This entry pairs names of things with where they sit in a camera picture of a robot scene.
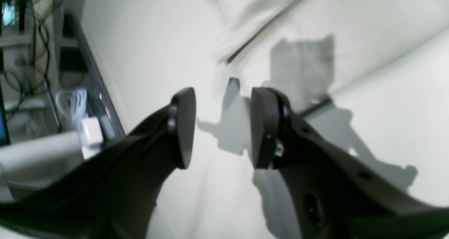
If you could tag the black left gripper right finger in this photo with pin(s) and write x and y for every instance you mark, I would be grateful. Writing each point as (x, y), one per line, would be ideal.
(335, 195)

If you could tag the light grey T-shirt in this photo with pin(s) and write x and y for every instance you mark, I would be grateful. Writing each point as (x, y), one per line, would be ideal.
(310, 49)

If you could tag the white power adapter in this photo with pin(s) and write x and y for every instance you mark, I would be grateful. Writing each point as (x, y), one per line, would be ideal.
(91, 137)

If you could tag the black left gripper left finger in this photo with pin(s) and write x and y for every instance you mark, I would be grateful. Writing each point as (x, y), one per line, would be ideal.
(113, 194)

